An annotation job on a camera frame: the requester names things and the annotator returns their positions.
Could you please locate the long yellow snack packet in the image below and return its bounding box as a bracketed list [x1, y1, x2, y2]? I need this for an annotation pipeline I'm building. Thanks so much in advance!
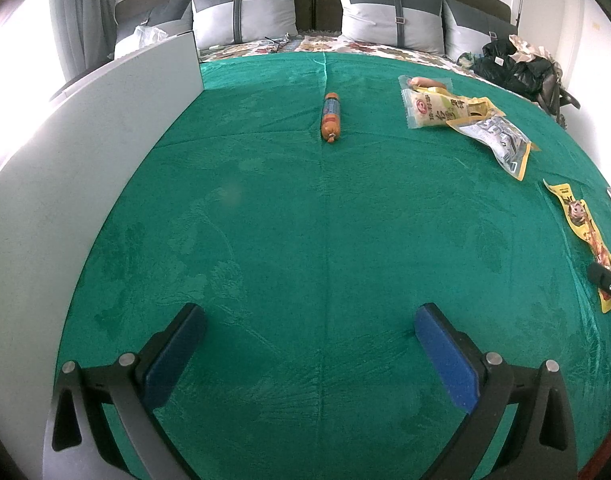
[543, 179, 611, 314]

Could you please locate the silver yellow snack pouch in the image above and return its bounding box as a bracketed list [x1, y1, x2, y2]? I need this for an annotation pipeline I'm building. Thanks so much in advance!
[447, 114, 533, 181]

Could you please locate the white yellow snack pack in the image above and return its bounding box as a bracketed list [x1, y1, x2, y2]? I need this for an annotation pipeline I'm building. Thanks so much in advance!
[402, 87, 505, 129]

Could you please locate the orange sausage stick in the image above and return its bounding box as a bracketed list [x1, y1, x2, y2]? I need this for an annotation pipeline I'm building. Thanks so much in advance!
[321, 92, 341, 143]

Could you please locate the black bag pile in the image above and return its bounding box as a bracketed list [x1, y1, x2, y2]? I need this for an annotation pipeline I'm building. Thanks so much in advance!
[473, 35, 581, 129]

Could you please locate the white storage box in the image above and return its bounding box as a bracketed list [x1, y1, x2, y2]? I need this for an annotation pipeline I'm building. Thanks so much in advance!
[0, 32, 203, 478]

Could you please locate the clear wrapped brown bun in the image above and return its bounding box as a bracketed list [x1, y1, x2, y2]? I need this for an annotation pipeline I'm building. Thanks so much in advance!
[399, 75, 453, 92]

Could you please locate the grey pillow far right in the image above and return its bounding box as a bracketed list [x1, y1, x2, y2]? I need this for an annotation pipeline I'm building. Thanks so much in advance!
[442, 0, 517, 62]

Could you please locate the grey pillow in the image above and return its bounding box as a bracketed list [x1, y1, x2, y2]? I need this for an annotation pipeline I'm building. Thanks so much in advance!
[191, 0, 296, 50]
[442, 0, 517, 62]
[340, 0, 444, 55]
[115, 0, 192, 44]

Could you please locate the green velvet blanket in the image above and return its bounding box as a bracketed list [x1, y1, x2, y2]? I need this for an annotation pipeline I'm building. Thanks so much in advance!
[59, 53, 611, 479]

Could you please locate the grey pillow centre right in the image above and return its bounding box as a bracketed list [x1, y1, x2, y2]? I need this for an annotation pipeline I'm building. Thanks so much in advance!
[340, 0, 444, 55]

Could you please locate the floral bed sheet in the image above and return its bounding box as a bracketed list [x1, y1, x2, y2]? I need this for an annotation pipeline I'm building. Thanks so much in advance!
[198, 34, 477, 78]

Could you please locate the white plastic bag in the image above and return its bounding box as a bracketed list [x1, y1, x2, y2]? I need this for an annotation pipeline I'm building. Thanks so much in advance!
[114, 25, 168, 58]

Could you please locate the grey pillow far left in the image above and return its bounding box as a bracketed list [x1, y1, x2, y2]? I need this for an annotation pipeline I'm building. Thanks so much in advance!
[115, 0, 192, 44]

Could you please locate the grey pillow centre left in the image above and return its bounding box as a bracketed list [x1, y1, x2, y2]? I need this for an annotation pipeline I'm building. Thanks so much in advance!
[191, 0, 296, 50]

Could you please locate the grey curtain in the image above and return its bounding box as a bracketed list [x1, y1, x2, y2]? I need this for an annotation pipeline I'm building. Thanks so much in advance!
[49, 0, 116, 81]

